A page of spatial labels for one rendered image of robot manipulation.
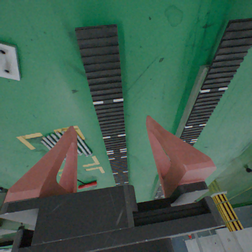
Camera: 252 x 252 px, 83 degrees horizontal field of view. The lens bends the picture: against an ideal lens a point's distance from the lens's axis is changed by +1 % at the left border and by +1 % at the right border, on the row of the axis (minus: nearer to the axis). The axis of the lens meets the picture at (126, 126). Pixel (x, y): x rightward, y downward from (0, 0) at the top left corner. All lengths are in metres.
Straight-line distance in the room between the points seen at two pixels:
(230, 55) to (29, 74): 0.30
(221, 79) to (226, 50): 0.05
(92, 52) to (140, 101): 0.14
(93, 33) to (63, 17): 0.04
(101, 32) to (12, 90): 0.18
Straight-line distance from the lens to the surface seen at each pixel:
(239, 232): 6.50
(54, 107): 0.31
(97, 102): 0.25
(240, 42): 0.28
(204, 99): 0.32
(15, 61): 0.27
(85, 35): 0.21
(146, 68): 0.27
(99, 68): 0.22
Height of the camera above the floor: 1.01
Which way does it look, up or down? 40 degrees down
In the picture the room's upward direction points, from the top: 169 degrees clockwise
